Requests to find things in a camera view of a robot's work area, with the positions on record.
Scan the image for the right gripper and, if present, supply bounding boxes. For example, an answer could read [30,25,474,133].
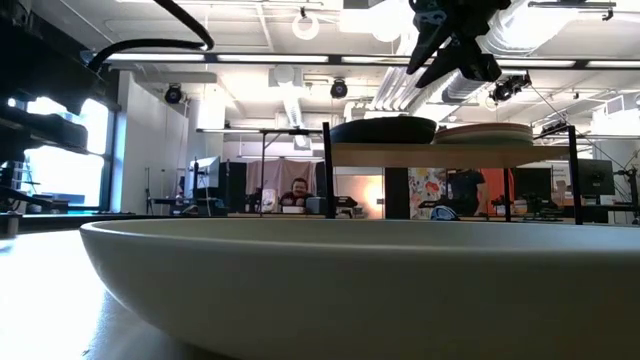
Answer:
[406,0,511,89]

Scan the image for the dark teal plate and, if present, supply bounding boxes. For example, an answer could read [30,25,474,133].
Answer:
[329,115,439,129]

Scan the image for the beige plate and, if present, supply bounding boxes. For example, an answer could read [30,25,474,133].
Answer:
[435,125,535,133]
[433,133,535,146]

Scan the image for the peach plate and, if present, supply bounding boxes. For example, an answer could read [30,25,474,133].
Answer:
[434,129,535,137]

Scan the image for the black plate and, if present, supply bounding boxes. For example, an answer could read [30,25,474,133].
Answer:
[329,123,439,146]

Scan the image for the pale grey plate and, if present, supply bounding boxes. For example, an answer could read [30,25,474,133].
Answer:
[79,218,640,360]

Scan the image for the wooden shelf black legs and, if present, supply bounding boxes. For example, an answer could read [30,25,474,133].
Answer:
[322,121,585,226]

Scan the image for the black ceiling spotlight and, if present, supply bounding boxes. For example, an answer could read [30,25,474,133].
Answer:
[163,83,184,106]
[329,77,350,100]

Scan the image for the colourful floral poster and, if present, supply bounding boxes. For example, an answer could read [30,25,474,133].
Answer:
[408,167,450,220]

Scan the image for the orange panel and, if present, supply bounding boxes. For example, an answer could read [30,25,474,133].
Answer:
[480,168,516,202]

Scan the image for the person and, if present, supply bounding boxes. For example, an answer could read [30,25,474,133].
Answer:
[278,176,317,209]
[446,168,492,217]

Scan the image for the black pillar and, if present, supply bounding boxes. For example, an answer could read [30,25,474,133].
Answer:
[383,167,411,220]

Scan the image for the black computer monitor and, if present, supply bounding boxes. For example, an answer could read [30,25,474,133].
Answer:
[514,167,554,201]
[577,158,616,197]

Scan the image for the blue white helmet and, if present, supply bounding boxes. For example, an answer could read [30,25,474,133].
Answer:
[428,203,460,222]

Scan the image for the long ceiling light bar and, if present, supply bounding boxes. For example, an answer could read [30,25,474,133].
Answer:
[89,49,640,71]

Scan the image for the beige curtain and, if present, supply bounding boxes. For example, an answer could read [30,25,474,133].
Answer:
[245,158,326,201]

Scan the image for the black cabinet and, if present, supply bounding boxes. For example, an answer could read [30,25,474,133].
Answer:
[219,161,248,214]

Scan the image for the monitor with white screen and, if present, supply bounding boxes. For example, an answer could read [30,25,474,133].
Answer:
[188,155,221,192]

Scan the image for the large bright window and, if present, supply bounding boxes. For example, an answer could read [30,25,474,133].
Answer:
[4,94,115,212]

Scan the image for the black ceiling camera device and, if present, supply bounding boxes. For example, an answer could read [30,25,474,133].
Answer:
[489,73,532,104]

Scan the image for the large white ventilation duct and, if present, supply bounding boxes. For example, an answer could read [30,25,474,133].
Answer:
[474,0,584,57]

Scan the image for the white ceiling ring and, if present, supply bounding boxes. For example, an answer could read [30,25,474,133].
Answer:
[291,10,321,42]

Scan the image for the black frame stand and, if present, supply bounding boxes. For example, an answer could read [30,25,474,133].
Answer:
[196,127,325,217]

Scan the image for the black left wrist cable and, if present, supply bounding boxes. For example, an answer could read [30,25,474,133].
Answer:
[87,0,216,74]

